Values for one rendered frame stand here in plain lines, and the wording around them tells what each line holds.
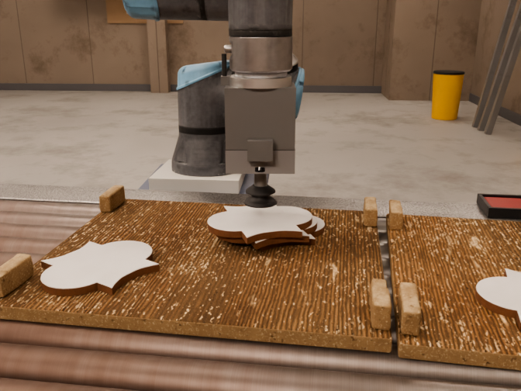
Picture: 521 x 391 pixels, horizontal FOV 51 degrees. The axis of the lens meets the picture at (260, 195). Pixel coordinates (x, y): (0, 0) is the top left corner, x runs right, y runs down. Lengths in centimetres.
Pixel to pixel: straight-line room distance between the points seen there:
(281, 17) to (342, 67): 887
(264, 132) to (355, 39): 886
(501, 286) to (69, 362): 44
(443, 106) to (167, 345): 677
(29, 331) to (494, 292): 47
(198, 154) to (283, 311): 64
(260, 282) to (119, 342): 16
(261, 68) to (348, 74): 890
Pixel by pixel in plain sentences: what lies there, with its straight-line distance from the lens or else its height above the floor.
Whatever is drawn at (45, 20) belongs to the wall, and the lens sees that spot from 1034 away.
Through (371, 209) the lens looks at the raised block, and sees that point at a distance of 77.
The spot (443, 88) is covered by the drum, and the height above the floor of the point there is 39.
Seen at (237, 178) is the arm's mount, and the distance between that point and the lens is 113.
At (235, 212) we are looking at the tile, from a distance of 73.
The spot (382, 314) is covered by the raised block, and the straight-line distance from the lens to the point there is 53.
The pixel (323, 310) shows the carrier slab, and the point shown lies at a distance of 56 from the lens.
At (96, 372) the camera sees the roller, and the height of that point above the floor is 91.
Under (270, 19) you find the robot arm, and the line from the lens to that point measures 64.
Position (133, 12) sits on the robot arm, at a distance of 77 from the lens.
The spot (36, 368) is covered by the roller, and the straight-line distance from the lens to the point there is 56.
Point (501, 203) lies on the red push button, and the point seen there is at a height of 93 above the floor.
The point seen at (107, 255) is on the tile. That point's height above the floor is 95.
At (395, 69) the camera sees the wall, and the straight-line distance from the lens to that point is 876.
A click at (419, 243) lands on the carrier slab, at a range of 74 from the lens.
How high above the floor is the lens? 121
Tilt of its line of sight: 18 degrees down
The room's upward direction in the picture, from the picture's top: straight up
